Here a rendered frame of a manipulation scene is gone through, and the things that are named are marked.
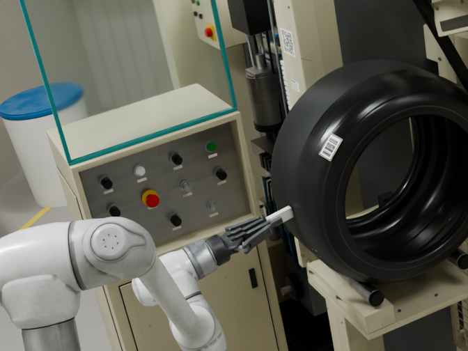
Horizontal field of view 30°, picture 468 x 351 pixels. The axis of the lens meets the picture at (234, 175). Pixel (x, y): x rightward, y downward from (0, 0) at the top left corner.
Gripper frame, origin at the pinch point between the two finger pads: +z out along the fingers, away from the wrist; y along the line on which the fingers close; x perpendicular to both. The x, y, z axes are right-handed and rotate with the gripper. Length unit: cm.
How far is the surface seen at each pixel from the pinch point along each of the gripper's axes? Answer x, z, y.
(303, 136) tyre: -17.5, 13.0, 0.1
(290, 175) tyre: -8.9, 6.4, 0.9
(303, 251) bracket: 28.8, 9.9, 23.4
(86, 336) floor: 110, -61, 168
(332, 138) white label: -18.5, 16.3, -9.6
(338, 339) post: 72, 14, 33
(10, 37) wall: 29, -18, 421
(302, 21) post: -36, 32, 26
